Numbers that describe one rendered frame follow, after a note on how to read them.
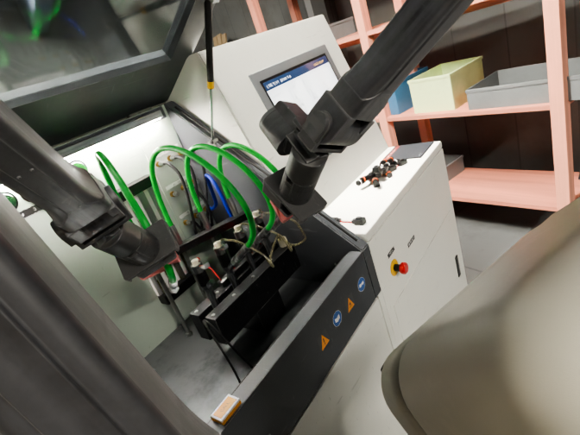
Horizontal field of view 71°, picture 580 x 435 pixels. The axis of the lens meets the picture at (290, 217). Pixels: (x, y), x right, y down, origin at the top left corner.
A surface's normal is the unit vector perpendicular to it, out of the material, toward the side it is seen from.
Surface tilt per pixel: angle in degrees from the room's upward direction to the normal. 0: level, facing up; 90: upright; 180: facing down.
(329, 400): 90
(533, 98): 90
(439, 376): 70
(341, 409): 90
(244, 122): 76
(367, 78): 64
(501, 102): 90
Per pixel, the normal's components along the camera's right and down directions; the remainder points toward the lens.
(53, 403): 0.37, 0.12
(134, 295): 0.78, 0.00
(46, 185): 0.61, 0.78
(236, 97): 0.68, -0.22
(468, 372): -0.97, 0.05
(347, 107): -0.62, 0.15
